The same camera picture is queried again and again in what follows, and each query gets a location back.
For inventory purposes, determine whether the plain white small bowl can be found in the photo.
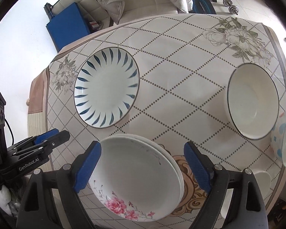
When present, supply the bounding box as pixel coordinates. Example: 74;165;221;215
221;169;271;219

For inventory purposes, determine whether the blue leaf pattern plate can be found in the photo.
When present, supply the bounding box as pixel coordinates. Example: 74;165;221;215
74;47;139;128

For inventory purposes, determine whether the polka dot white bowl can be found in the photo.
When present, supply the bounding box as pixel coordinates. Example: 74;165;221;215
271;111;286;167

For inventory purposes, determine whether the black rimmed white bowl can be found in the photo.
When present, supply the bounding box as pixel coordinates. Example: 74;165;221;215
224;63;279;140

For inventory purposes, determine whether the pink floral white plate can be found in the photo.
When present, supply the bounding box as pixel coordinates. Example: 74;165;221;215
89;136;181;222

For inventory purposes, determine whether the white lower plate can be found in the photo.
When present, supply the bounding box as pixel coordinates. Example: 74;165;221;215
113;134;184;205

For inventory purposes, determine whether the blue folded mat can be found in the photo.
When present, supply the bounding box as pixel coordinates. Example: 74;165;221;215
46;3;91;52

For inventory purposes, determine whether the folded cream chair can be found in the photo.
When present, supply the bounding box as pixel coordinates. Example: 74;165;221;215
44;0;113;32

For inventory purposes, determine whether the cream padded chair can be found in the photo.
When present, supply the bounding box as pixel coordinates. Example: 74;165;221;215
119;0;178;24

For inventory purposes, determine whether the chrome dumbbell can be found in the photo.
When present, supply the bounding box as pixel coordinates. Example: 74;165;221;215
223;0;239;15

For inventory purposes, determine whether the blue patterned bench pad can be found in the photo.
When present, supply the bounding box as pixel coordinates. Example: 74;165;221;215
189;0;216;15

